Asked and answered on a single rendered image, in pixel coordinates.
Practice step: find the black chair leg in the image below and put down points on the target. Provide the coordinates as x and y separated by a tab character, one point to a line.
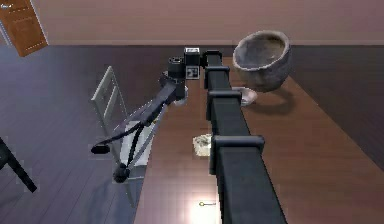
16	166

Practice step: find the brown wooden table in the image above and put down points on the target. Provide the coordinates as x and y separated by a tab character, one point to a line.
266	160

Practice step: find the white slatted chair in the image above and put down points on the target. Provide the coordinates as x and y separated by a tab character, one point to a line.
125	133

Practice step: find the brown wooden door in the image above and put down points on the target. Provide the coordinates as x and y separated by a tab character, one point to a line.
22	25

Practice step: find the grey stone bowl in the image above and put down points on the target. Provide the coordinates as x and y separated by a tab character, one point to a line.
263	60

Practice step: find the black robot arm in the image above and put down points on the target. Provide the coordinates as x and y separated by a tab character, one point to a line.
233	160

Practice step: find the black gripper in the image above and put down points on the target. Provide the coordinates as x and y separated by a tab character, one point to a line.
171	88

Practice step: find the white small dish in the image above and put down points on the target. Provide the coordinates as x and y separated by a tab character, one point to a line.
247	95

